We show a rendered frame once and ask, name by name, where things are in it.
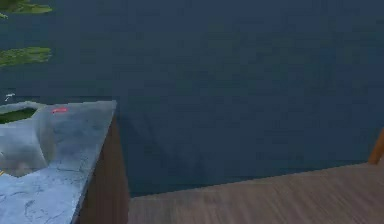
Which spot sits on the small red object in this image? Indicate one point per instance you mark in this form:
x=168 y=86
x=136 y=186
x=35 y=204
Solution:
x=59 y=110

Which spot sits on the brown cabinet with marble top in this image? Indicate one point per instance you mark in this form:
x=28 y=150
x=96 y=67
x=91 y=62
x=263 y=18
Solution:
x=66 y=173

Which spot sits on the green house plant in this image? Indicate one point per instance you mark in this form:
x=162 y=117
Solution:
x=23 y=55

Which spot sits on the small white object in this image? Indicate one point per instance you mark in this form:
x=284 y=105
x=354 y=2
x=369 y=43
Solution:
x=9 y=96

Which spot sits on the orange wooden furniture leg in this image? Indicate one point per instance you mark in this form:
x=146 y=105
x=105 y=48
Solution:
x=378 y=150

